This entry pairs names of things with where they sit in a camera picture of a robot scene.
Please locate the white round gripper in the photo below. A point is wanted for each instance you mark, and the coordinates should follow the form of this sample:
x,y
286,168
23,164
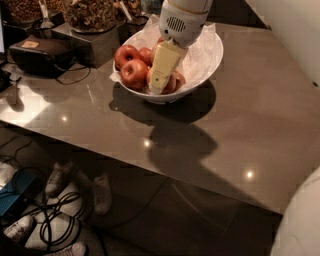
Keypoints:
x,y
182,27

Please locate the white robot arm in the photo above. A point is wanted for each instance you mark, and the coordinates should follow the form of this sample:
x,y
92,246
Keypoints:
x,y
297,24

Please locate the red apple back top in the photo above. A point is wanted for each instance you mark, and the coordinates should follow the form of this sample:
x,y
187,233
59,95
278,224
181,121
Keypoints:
x,y
160,39

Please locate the red apple small middle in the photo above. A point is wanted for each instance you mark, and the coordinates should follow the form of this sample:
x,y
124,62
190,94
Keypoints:
x,y
145,54

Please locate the white ceramic bowl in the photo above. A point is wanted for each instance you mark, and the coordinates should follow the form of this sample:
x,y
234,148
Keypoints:
x,y
202,60

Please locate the red apple hidden right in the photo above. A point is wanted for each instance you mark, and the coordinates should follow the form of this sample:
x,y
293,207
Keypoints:
x,y
180,80

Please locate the white paper bowl liner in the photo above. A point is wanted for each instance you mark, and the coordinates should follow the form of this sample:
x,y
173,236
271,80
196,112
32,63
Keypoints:
x,y
147,37

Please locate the red apple front centre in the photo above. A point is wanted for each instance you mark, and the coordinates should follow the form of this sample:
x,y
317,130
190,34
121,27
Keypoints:
x,y
168,89

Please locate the red apple front left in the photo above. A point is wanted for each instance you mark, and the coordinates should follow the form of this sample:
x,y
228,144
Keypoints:
x,y
133,74

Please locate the red apple far left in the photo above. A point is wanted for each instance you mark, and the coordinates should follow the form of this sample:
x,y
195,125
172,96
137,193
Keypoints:
x,y
124,54

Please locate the black cup with spoon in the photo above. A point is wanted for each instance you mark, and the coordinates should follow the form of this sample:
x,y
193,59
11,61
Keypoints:
x,y
135,18

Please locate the grey metal stand block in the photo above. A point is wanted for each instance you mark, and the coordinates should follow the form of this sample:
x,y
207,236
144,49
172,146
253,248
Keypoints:
x,y
90,49

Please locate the glass jar of granola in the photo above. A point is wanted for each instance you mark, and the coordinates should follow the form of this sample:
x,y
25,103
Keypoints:
x,y
89,16

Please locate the black box device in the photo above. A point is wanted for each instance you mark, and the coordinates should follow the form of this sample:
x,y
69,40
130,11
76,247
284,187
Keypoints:
x,y
43,57

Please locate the metal scoop in cup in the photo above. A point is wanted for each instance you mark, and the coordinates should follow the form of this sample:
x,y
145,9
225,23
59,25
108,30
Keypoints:
x,y
46,22

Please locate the white shoe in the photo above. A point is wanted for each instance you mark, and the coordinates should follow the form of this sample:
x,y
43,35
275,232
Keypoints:
x,y
76,249
59,178
20,229

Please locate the glass jar of nuts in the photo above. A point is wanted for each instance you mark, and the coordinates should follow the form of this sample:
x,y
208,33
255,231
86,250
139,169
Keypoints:
x,y
21,11

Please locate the blue box on floor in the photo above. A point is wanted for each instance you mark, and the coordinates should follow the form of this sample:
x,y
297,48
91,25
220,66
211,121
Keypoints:
x,y
20,187

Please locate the white shoe bottom centre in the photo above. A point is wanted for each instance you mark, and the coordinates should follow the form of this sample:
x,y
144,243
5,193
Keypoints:
x,y
76,249

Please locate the white shoe bottom left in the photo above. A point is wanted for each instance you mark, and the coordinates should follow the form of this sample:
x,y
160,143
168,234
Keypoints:
x,y
20,229

